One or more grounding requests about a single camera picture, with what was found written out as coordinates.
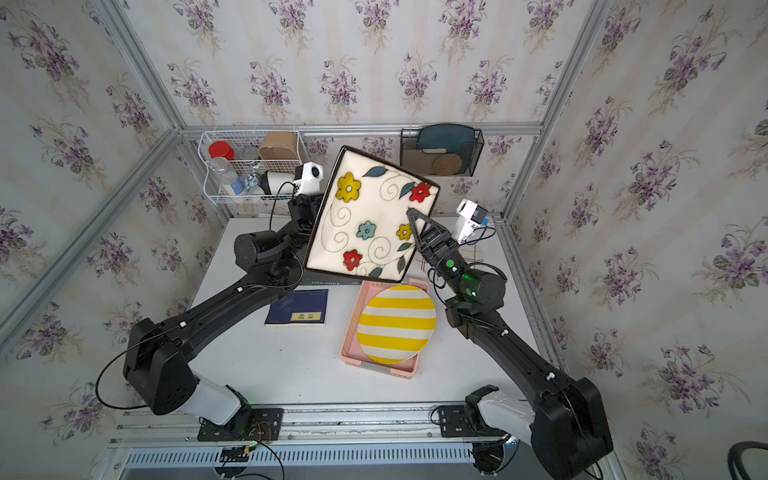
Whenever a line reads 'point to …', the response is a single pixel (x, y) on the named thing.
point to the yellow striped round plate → (396, 322)
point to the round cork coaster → (447, 164)
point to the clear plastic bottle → (223, 176)
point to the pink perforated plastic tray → (353, 352)
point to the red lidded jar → (221, 149)
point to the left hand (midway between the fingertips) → (355, 214)
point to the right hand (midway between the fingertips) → (413, 219)
